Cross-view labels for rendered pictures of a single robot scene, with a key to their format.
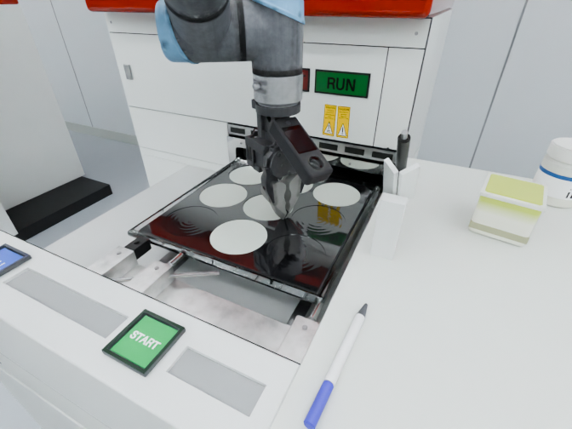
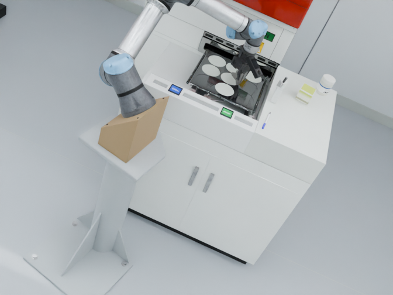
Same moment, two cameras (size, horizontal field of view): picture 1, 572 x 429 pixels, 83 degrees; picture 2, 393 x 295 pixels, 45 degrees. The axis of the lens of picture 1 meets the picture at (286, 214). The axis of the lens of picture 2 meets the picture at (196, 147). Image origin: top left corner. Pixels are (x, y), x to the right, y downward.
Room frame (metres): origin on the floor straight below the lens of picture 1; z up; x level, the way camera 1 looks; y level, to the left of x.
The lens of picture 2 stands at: (-1.38, 0.91, 2.30)
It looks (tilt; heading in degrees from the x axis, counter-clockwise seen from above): 43 degrees down; 336
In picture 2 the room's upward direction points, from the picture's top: 23 degrees clockwise
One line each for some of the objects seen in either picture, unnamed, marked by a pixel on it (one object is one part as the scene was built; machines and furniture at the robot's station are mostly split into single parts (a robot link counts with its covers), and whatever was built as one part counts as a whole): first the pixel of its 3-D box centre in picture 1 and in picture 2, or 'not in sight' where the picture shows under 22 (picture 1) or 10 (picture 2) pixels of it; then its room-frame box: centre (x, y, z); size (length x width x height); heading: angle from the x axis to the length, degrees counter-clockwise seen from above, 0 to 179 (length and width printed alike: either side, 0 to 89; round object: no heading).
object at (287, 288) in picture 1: (214, 262); (220, 97); (0.39, 0.12, 0.90); 0.38 x 0.01 x 0.01; 64
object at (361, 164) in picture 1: (302, 166); (236, 59); (0.75, -0.04, 0.89); 0.44 x 0.02 x 0.10; 64
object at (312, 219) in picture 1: (267, 207); (229, 79); (0.55, 0.04, 0.90); 0.34 x 0.34 x 0.01; 64
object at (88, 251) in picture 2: not in sight; (100, 208); (0.02, 0.63, 0.41); 0.51 x 0.44 x 0.82; 139
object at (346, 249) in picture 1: (355, 231); (261, 93); (0.47, -0.13, 0.90); 0.37 x 0.01 x 0.01; 154
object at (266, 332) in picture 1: (191, 317); not in sight; (0.31, 0.14, 0.87); 0.36 x 0.08 x 0.03; 64
